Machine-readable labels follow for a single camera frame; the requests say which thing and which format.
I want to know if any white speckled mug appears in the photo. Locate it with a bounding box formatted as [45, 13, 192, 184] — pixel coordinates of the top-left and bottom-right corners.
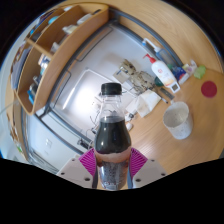
[162, 101, 194, 140]

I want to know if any wooden tree figure toy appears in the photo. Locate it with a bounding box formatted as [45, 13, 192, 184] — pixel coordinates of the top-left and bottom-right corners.
[119, 59, 157, 93]

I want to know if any white pump bottle red top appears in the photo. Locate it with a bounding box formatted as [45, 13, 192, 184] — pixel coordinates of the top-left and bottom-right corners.
[143, 53, 177, 88]

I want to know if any wooden wall shelf unit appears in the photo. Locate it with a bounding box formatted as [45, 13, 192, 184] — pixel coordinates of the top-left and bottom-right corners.
[9, 3, 110, 116]

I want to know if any blue pump bottle white top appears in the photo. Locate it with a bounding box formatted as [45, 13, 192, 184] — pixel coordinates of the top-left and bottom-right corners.
[141, 37, 176, 68]

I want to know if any small white desk clock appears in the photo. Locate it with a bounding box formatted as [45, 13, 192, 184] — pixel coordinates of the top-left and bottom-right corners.
[168, 81, 181, 94]

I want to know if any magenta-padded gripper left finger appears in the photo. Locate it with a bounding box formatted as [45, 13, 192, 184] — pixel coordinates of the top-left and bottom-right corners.
[56, 147, 100, 190]

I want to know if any flat round red coaster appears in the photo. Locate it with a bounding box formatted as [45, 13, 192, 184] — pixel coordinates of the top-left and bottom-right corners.
[200, 80, 218, 99]

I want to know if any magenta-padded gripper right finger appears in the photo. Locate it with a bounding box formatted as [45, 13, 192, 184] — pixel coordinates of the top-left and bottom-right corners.
[126, 147, 168, 189]

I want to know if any dark drink bottle black cap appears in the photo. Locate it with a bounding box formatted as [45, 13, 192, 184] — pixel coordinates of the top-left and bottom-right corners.
[93, 82, 133, 192]

